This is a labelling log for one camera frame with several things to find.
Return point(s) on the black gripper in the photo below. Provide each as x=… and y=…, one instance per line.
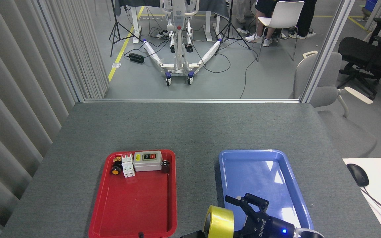
x=270, y=228

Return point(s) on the yellow tape roll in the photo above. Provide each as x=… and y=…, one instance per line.
x=222, y=223

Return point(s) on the red plastic tray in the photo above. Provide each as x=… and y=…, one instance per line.
x=134, y=198

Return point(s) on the blue plastic tray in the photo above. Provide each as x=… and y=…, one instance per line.
x=260, y=175

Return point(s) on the white circuit breaker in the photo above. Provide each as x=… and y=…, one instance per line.
x=128, y=167

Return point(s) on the black button with orange cap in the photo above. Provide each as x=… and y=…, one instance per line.
x=115, y=170

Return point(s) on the black computer mouse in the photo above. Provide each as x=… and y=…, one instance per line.
x=358, y=174

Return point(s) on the grey office chair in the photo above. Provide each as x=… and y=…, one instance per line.
x=326, y=96

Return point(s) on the white wheeled stand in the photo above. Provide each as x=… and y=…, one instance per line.
x=178, y=62

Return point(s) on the black power adapter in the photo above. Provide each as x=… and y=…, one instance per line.
x=136, y=58

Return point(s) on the grey slatted partition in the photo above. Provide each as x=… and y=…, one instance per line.
x=12, y=99

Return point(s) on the seated person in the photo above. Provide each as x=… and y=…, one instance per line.
x=255, y=36

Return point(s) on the black tripod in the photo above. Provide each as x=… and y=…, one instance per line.
x=231, y=26
x=115, y=23

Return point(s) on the black office chair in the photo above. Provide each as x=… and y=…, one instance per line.
x=359, y=53

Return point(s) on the white plastic chair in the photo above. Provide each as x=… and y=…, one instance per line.
x=284, y=15

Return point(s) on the dark topped white desk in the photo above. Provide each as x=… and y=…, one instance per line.
x=210, y=5

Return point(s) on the standing person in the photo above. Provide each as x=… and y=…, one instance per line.
x=306, y=16

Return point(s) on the blue bin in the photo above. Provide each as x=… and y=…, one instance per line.
x=371, y=6

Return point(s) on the grey push button switch box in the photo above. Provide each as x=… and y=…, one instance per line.
x=147, y=163

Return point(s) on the black cylindrical knob switch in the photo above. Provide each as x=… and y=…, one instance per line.
x=165, y=166

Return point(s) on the silver frame rail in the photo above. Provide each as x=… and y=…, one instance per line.
x=190, y=100

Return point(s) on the silver frame post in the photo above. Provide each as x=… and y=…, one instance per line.
x=326, y=53

